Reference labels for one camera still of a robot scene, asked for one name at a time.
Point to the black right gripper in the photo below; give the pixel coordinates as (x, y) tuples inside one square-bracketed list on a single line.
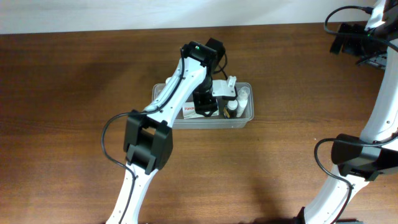
[(347, 43)]

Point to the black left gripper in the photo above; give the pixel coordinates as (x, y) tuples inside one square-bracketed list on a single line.
[(204, 104)]

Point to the white Panadol box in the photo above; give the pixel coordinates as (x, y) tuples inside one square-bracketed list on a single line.
[(189, 112)]

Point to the dark bottle white cap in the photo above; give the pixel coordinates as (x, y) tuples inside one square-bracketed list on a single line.
[(230, 109)]

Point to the white squeeze bottle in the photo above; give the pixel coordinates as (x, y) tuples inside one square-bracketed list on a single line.
[(242, 99)]

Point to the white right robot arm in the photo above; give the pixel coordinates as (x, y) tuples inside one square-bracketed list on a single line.
[(350, 162)]

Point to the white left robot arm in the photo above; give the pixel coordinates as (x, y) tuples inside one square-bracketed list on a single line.
[(148, 140)]

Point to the clear plastic container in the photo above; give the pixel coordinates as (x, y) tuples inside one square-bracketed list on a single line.
[(219, 122)]

